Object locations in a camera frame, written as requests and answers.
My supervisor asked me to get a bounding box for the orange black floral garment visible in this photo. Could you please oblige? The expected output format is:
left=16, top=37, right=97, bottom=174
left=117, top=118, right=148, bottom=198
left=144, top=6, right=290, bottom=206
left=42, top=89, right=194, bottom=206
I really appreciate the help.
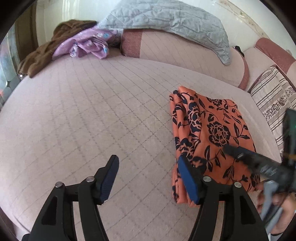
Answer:
left=170, top=86, right=260, bottom=192

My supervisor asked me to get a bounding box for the person's right hand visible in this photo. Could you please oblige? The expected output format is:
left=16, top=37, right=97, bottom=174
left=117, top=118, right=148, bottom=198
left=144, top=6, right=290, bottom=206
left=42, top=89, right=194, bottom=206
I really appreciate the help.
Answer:
left=256, top=181, right=295, bottom=240

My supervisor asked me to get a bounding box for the striped floral pillow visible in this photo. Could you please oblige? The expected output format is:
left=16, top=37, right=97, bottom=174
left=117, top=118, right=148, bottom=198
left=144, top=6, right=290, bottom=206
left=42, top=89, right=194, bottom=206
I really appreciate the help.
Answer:
left=250, top=66, right=295, bottom=156

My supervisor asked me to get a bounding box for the brown garment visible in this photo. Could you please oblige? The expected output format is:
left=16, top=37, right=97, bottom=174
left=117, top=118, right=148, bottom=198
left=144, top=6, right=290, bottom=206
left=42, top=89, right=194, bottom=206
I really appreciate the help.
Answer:
left=17, top=20, right=97, bottom=78

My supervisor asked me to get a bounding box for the pink maroon headboard cushion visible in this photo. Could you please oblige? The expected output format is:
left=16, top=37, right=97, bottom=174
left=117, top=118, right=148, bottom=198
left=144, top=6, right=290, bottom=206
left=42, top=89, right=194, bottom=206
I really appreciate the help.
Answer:
left=120, top=29, right=249, bottom=90

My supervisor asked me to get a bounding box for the grey quilted blanket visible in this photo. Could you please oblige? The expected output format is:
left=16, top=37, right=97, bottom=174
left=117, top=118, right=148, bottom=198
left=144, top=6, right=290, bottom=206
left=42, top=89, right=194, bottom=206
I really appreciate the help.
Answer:
left=98, top=1, right=231, bottom=65

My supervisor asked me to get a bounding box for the purple floral cloth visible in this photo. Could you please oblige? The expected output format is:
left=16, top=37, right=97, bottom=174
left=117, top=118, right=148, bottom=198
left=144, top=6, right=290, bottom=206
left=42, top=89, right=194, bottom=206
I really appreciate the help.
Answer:
left=52, top=26, right=122, bottom=60

